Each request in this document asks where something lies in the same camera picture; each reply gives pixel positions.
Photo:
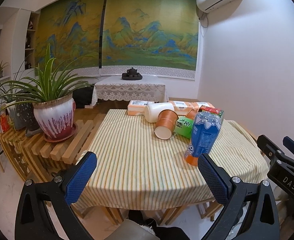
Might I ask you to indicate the striped tablecloth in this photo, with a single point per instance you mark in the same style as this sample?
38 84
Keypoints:
137 160

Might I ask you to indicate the white lace tablecloth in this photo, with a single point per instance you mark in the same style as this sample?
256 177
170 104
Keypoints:
129 87

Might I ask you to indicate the orange tissue pack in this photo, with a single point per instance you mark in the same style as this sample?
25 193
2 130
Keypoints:
138 108
183 105
205 105

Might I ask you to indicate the red and green box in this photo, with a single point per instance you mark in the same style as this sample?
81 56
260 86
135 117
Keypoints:
213 110

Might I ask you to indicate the dark teapot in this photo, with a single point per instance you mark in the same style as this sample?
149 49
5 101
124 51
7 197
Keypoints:
131 71

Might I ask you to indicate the dark speckled flowerpot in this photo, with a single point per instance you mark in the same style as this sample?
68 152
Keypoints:
25 116

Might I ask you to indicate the white and red flowerpot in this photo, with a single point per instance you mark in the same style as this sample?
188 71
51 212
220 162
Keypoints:
53 117

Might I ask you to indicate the grey cloth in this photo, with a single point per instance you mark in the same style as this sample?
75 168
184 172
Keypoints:
134 230

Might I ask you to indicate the blue plastic bottle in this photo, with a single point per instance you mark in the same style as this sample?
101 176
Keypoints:
203 137

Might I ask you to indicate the dark tea tray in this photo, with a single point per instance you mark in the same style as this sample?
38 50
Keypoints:
132 77

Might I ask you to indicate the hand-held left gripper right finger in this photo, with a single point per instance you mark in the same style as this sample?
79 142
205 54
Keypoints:
214 180

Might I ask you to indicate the wide landscape painting blind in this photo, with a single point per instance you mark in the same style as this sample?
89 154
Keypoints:
149 30

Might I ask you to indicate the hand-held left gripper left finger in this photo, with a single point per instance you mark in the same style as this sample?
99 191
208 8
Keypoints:
83 175

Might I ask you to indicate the black bag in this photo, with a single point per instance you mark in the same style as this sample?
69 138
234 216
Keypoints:
83 97

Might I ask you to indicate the white plastic cup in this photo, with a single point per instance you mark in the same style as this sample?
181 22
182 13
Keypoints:
155 112

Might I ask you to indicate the wall shelf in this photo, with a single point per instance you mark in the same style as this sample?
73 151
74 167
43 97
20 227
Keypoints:
30 42

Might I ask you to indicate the orange paper cup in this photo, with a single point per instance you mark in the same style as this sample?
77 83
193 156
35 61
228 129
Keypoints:
166 122
190 115

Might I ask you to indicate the wooden slatted bench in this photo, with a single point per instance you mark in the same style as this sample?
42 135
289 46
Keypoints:
59 150

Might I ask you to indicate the green tea box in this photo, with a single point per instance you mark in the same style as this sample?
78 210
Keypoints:
183 128

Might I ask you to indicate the green leafy plant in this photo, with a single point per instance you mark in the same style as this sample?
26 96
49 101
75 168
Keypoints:
47 82

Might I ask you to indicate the narrow landscape painting blind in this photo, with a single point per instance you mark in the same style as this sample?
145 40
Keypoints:
67 37

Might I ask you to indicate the small green plant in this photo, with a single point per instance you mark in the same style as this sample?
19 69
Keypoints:
0 68

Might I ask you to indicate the grey flowerpot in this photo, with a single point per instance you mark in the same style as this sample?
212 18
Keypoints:
13 116

